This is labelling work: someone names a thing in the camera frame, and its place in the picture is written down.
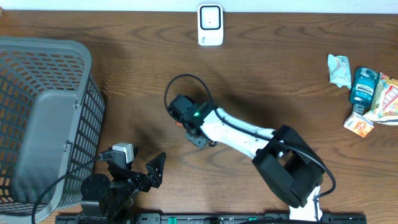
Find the orange-red snack bar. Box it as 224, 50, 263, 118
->
175, 121, 183, 127

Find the light green wipes pack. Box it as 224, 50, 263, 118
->
327, 54, 351, 90

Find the orange tissue pack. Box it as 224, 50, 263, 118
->
343, 112, 374, 138

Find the teal mouthwash bottle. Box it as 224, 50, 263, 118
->
349, 67, 380, 115

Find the yellow snack bag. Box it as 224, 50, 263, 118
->
364, 72, 398, 126

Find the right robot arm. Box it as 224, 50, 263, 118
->
166, 95, 325, 221

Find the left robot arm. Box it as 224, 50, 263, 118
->
79, 148, 166, 223

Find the white barcode scanner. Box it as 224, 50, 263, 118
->
197, 3, 224, 47

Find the grey plastic mesh basket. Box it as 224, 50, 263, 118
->
1, 37, 105, 223

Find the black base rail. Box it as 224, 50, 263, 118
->
55, 212, 368, 224

